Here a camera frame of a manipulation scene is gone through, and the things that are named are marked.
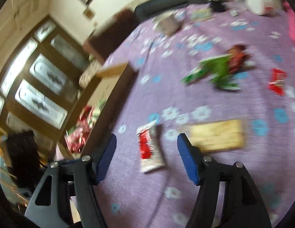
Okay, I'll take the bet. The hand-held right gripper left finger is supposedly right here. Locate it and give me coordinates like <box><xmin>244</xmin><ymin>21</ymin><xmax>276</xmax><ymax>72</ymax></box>
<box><xmin>25</xmin><ymin>133</ymin><xmax>117</xmax><ymax>228</ymax></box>

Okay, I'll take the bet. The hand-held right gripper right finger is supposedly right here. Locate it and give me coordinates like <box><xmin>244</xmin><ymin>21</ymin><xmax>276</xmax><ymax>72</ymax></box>
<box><xmin>177</xmin><ymin>133</ymin><xmax>273</xmax><ymax>228</ymax></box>

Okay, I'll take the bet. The red pyramid snack packet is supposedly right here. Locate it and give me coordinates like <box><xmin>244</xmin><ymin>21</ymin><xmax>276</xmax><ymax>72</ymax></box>
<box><xmin>66</xmin><ymin>126</ymin><xmax>87</xmax><ymax>153</ymax></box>

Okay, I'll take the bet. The white and red snack packet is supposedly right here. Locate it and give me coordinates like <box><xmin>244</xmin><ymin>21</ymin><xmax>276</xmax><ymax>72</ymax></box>
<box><xmin>137</xmin><ymin>121</ymin><xmax>166</xmax><ymax>173</ymax></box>

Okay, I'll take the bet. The red packet with cartoon face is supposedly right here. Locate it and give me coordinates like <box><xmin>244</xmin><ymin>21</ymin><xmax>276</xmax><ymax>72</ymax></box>
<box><xmin>80</xmin><ymin>106</ymin><xmax>95</xmax><ymax>126</ymax></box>

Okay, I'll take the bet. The green pea snack packet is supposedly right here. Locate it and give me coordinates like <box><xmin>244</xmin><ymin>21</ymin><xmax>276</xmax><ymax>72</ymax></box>
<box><xmin>91</xmin><ymin>98</ymin><xmax>107</xmax><ymax>124</ymax></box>

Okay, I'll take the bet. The cardboard box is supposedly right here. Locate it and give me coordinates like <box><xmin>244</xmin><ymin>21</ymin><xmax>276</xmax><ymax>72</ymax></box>
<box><xmin>57</xmin><ymin>63</ymin><xmax>138</xmax><ymax>162</ymax></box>

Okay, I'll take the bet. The clear beige biscuit packet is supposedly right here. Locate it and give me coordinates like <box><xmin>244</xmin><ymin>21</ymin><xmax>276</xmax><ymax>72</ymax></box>
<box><xmin>185</xmin><ymin>119</ymin><xmax>246</xmax><ymax>153</ymax></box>

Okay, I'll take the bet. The purple floral tablecloth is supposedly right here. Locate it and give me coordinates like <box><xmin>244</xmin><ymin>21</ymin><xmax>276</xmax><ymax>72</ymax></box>
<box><xmin>81</xmin><ymin>2</ymin><xmax>295</xmax><ymax>228</ymax></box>

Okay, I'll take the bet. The black bulky object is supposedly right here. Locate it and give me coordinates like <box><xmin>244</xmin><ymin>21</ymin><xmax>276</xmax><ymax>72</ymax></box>
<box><xmin>6</xmin><ymin>130</ymin><xmax>42</xmax><ymax>193</ymax></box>

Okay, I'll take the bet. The small green snack packet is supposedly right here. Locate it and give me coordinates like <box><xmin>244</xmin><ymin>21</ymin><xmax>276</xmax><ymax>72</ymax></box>
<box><xmin>181</xmin><ymin>68</ymin><xmax>207</xmax><ymax>84</ymax></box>

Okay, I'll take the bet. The patterned seat cushion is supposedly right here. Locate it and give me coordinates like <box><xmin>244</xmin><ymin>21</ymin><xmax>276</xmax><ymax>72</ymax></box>
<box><xmin>79</xmin><ymin>60</ymin><xmax>103</xmax><ymax>88</ymax></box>

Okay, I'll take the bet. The green and clear snack packet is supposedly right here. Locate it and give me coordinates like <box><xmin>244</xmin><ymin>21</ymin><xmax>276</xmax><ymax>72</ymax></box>
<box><xmin>200</xmin><ymin>55</ymin><xmax>240</xmax><ymax>91</ymax></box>

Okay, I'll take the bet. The wooden door with glass panels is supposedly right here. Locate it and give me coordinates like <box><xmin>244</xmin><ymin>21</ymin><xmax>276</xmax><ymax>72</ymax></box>
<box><xmin>0</xmin><ymin>17</ymin><xmax>95</xmax><ymax>152</ymax></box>

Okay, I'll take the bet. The brown and red snack packet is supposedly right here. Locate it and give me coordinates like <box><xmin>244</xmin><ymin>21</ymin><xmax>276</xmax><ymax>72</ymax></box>
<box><xmin>227</xmin><ymin>45</ymin><xmax>251</xmax><ymax>74</ymax></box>

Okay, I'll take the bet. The small red candy packet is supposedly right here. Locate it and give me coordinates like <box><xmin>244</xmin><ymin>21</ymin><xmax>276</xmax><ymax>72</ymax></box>
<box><xmin>268</xmin><ymin>68</ymin><xmax>287</xmax><ymax>96</ymax></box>

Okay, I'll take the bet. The brown armchair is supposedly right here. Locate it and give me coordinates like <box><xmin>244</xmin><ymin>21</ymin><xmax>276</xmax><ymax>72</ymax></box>
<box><xmin>83</xmin><ymin>9</ymin><xmax>138</xmax><ymax>63</ymax></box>

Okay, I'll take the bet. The white mug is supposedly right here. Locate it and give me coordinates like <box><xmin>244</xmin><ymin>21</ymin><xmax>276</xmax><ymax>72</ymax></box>
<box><xmin>153</xmin><ymin>11</ymin><xmax>183</xmax><ymax>36</ymax></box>

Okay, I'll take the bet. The olive flat pouch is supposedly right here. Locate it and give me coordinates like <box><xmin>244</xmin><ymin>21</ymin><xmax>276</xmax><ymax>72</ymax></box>
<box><xmin>191</xmin><ymin>9</ymin><xmax>213</xmax><ymax>21</ymax></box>

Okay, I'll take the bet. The small black case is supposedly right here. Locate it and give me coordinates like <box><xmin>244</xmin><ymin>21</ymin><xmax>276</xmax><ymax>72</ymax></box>
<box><xmin>209</xmin><ymin>0</ymin><xmax>227</xmax><ymax>12</ymax></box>

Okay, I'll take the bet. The dark sofa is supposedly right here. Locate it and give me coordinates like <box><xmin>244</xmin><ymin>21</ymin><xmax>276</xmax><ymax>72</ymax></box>
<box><xmin>134</xmin><ymin>0</ymin><xmax>264</xmax><ymax>22</ymax></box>

